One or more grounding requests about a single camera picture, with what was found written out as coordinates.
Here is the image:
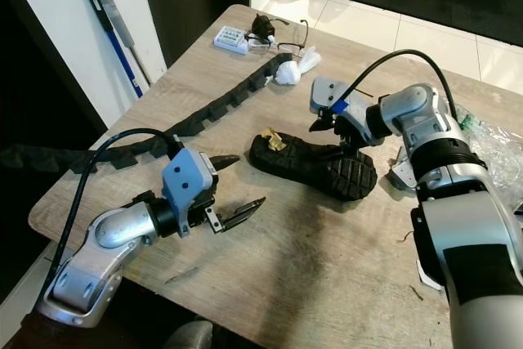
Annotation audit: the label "black shoe with lugged sole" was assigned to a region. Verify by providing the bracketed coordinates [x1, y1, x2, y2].
[248, 130, 379, 202]

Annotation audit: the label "yellow crumpled wrapper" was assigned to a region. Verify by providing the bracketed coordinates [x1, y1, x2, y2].
[261, 126, 288, 152]

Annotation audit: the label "wooden table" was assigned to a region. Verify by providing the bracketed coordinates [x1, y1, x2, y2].
[28, 3, 523, 349]

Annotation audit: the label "clear safety glasses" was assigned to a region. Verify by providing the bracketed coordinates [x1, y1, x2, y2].
[244, 13, 310, 56]

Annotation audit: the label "grey robot foot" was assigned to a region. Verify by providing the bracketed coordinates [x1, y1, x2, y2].
[162, 320, 215, 349]

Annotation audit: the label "white paper scrap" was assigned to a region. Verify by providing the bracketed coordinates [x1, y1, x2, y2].
[416, 260, 447, 292]

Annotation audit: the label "blue and black stick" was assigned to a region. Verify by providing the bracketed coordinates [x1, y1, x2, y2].
[89, 0, 133, 78]

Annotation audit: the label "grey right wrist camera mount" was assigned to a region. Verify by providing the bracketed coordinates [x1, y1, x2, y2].
[309, 76, 357, 118]

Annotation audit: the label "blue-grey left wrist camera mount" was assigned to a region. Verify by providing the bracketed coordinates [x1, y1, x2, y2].
[161, 148, 220, 216]

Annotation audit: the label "grey printed bracket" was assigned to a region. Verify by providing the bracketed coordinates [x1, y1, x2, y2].
[390, 145, 418, 195]

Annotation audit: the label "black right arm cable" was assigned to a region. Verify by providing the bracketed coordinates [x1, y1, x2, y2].
[342, 48, 460, 114]

